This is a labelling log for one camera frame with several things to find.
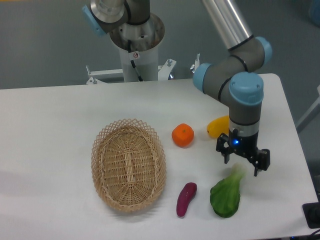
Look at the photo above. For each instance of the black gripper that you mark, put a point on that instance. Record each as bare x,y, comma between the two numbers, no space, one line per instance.
246,147

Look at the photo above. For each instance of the green leafy vegetable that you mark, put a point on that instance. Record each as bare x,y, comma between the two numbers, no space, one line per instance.
225,195

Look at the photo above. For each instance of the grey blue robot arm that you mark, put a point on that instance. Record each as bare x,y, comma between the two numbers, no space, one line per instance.
234,82

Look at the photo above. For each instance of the yellow mango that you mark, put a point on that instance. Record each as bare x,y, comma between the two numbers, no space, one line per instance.
218,126

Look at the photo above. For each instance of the orange tangerine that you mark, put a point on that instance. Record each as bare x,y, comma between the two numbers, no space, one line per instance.
182,135

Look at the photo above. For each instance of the purple sweet potato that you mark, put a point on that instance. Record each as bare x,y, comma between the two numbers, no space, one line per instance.
185,197

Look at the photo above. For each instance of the black device at table edge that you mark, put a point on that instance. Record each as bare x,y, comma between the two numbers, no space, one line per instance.
312,214

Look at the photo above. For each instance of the woven wicker basket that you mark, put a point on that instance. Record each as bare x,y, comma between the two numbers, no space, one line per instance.
128,165

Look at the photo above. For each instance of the white frame at right edge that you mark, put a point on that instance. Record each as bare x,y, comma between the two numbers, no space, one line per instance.
310,114

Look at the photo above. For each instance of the white metal base frame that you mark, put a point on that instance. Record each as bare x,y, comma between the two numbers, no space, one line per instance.
164,73

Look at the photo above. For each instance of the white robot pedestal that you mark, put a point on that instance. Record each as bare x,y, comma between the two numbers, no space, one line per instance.
138,47

